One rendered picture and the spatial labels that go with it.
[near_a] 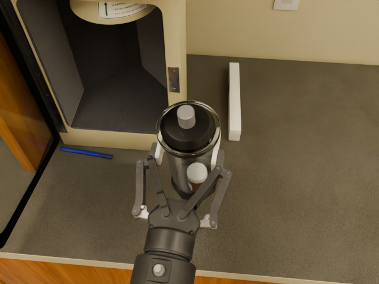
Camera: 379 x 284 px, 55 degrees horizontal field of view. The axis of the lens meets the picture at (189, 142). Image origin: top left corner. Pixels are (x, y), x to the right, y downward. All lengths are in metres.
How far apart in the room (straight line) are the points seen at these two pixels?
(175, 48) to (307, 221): 0.49
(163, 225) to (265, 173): 0.43
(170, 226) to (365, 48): 0.94
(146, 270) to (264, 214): 0.42
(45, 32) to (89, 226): 0.43
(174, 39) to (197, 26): 0.51
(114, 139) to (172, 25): 0.39
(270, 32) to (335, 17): 0.19
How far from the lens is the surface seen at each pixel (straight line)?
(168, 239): 0.54
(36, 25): 0.80
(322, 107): 1.12
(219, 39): 1.22
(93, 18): 0.72
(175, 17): 0.66
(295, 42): 1.25
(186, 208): 0.57
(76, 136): 0.98
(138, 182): 0.61
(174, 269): 0.53
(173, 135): 0.58
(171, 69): 0.74
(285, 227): 0.88
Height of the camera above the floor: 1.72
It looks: 53 degrees down
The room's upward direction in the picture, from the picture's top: straight up
